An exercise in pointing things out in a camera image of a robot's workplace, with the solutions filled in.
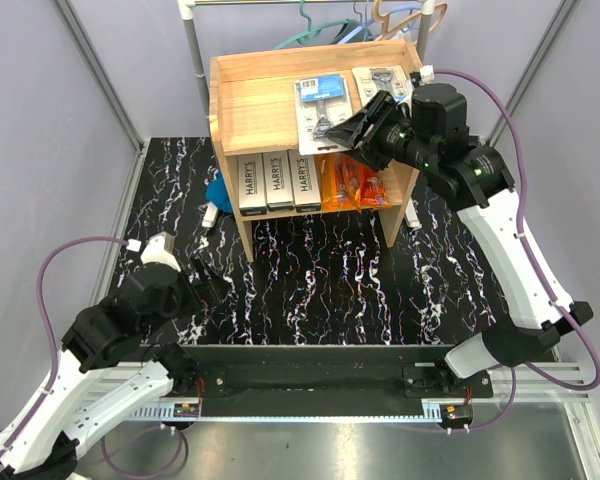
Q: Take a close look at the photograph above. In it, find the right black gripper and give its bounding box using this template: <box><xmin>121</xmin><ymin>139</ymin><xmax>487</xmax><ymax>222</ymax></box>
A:
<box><xmin>323</xmin><ymin>88</ymin><xmax>436</xmax><ymax>173</ymax></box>

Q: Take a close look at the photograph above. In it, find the blue razor blister pack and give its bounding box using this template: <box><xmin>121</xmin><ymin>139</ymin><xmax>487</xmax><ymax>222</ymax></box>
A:
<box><xmin>294</xmin><ymin>74</ymin><xmax>352</xmax><ymax>155</ymax></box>

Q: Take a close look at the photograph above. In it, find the orange candy bag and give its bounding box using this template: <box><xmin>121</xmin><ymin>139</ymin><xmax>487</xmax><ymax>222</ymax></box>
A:
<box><xmin>317</xmin><ymin>153</ymin><xmax>353</xmax><ymax>213</ymax></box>
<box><xmin>341</xmin><ymin>155</ymin><xmax>362</xmax><ymax>212</ymax></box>
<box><xmin>359</xmin><ymin>166</ymin><xmax>391</xmax><ymax>208</ymax></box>

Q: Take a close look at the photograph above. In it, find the white Harry's box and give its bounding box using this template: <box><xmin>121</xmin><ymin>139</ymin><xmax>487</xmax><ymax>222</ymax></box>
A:
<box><xmin>238</xmin><ymin>153</ymin><xmax>267</xmax><ymax>216</ymax></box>
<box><xmin>263</xmin><ymin>151</ymin><xmax>295</xmax><ymax>211</ymax></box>
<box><xmin>288</xmin><ymin>150</ymin><xmax>322</xmax><ymax>213</ymax></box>

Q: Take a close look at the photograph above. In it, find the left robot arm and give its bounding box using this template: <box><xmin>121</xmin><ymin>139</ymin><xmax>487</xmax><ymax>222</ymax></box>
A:
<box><xmin>0</xmin><ymin>259</ymin><xmax>230</xmax><ymax>479</ymax></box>

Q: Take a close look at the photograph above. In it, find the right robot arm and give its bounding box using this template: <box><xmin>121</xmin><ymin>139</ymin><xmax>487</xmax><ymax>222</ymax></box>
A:
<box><xmin>326</xmin><ymin>83</ymin><xmax>593</xmax><ymax>397</ymax></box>

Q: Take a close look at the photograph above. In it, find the razor blister pack on shelf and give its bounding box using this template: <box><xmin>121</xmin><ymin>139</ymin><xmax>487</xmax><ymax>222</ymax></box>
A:
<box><xmin>352</xmin><ymin>65</ymin><xmax>414</xmax><ymax>107</ymax></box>

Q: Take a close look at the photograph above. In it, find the blue object behind shelf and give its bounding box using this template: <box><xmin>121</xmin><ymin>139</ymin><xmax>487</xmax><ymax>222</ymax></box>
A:
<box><xmin>205</xmin><ymin>172</ymin><xmax>233</xmax><ymax>215</ymax></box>

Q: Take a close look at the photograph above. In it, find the wooden two-tier shelf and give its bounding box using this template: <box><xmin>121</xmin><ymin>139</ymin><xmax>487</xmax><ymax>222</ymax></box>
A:
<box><xmin>209</xmin><ymin>40</ymin><xmax>422</xmax><ymax>261</ymax></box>

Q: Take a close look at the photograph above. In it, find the white rack foot left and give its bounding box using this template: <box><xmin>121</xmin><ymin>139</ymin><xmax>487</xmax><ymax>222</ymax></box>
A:
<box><xmin>202</xmin><ymin>202</ymin><xmax>219</xmax><ymax>229</ymax></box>

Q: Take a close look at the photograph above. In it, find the white rack foot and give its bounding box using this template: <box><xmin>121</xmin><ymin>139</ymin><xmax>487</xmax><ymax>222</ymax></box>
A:
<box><xmin>405</xmin><ymin>198</ymin><xmax>422</xmax><ymax>230</ymax></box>
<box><xmin>202</xmin><ymin>202</ymin><xmax>219</xmax><ymax>229</ymax></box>

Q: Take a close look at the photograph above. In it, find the wooden clothes hanger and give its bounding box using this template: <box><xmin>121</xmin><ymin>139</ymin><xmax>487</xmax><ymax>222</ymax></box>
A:
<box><xmin>370</xmin><ymin>0</ymin><xmax>449</xmax><ymax>40</ymax></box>

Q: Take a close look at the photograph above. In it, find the blue clothes hanger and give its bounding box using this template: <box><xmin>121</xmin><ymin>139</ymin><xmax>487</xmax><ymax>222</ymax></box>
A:
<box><xmin>333</xmin><ymin>1</ymin><xmax>378</xmax><ymax>45</ymax></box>

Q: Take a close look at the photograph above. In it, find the teal clothes hanger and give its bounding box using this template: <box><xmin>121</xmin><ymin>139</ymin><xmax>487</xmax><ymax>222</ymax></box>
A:
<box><xmin>274</xmin><ymin>0</ymin><xmax>354</xmax><ymax>50</ymax></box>

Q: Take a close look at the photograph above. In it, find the white rack foot right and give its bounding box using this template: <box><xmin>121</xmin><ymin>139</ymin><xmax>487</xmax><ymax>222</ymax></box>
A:
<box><xmin>405</xmin><ymin>198</ymin><xmax>422</xmax><ymax>230</ymax></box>

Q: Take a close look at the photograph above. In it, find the black marble mat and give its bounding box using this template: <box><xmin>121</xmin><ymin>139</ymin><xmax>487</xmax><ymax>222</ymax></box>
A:
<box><xmin>126</xmin><ymin>137</ymin><xmax>508</xmax><ymax>345</ymax></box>

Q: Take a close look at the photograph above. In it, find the metal clothes rack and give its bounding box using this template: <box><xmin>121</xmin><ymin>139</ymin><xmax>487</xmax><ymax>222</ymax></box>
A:
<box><xmin>176</xmin><ymin>0</ymin><xmax>444</xmax><ymax>91</ymax></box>

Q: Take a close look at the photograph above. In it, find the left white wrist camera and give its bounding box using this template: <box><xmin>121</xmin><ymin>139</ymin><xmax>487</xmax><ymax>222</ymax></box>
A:
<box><xmin>140</xmin><ymin>232</ymin><xmax>181</xmax><ymax>271</ymax></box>

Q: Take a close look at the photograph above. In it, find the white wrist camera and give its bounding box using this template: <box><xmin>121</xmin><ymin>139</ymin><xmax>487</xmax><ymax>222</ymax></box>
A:
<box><xmin>140</xmin><ymin>232</ymin><xmax>181</xmax><ymax>271</ymax></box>
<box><xmin>409</xmin><ymin>65</ymin><xmax>435</xmax><ymax>88</ymax></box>

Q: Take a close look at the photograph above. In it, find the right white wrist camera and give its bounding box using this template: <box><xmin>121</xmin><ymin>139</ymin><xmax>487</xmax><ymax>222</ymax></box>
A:
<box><xmin>409</xmin><ymin>65</ymin><xmax>435</xmax><ymax>88</ymax></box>

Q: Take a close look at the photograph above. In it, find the slotted cable duct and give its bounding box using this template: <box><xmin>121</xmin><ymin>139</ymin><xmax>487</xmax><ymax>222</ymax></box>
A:
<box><xmin>128</xmin><ymin>402</ymin><xmax>201</xmax><ymax>423</ymax></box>

